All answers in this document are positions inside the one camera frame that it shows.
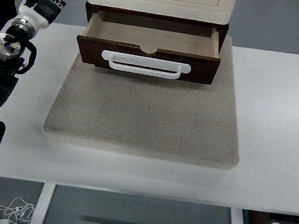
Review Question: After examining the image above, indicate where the dark wooden cabinet frame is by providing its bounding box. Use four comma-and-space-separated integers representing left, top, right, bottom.
85, 1, 229, 51

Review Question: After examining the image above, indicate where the beige fabric cushion pad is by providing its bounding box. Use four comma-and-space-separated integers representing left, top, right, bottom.
43, 37, 239, 169

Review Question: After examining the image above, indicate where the dark wooden drawer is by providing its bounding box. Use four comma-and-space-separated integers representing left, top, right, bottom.
77, 11, 221, 85

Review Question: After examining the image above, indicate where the left white table leg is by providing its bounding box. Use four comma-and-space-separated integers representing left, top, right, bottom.
30, 183, 56, 224

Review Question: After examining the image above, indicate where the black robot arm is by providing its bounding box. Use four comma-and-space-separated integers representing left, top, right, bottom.
0, 16, 40, 106

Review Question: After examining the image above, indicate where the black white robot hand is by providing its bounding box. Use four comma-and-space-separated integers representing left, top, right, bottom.
18, 0, 69, 30

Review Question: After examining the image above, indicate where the white tangled cable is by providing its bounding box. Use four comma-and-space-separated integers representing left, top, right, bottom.
0, 195, 37, 224

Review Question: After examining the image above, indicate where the white plastic drawer handle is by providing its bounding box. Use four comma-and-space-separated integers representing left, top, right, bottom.
102, 50, 192, 80

